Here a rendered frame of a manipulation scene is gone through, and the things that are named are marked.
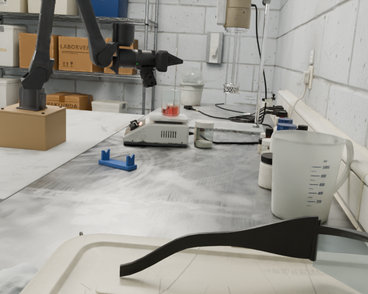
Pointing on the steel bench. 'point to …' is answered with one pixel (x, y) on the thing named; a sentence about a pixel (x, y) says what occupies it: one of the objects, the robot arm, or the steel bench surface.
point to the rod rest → (117, 161)
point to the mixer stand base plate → (232, 126)
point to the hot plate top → (167, 118)
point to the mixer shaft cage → (233, 67)
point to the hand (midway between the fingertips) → (172, 61)
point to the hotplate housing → (159, 134)
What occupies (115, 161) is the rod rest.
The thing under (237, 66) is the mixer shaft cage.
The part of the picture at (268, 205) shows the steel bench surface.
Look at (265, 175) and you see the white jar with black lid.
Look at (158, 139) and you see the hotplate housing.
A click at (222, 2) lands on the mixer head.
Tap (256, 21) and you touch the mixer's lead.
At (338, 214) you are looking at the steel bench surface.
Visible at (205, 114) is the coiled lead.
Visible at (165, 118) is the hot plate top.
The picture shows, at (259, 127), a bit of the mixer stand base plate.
